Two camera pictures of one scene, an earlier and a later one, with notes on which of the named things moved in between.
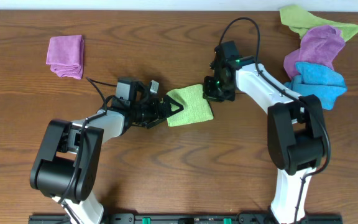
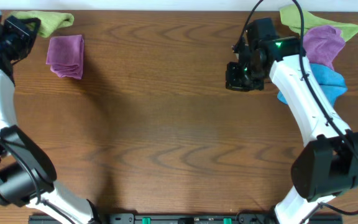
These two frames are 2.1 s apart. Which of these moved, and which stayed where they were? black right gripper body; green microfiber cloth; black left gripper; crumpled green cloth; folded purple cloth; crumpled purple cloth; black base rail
Moved: black left gripper; green microfiber cloth; black right gripper body
Stayed: black base rail; crumpled purple cloth; crumpled green cloth; folded purple cloth
